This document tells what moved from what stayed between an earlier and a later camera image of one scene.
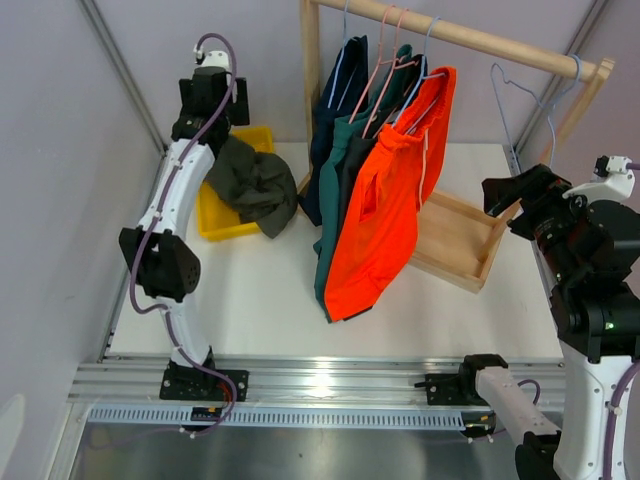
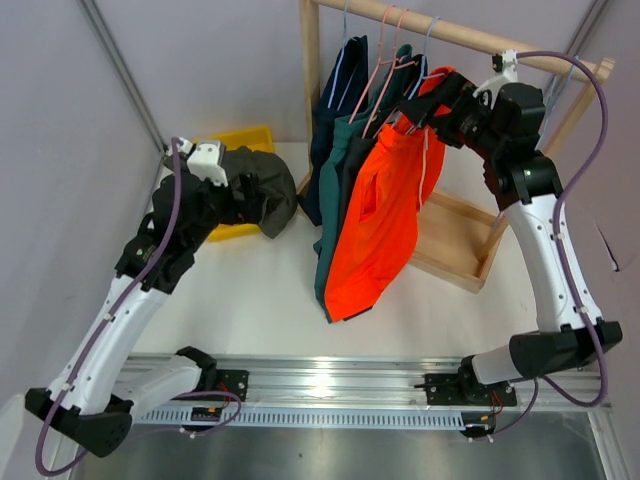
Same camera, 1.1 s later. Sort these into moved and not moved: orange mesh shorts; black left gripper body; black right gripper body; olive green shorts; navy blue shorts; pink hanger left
Moved: black right gripper body; black left gripper body
Not moved: olive green shorts; orange mesh shorts; navy blue shorts; pink hanger left
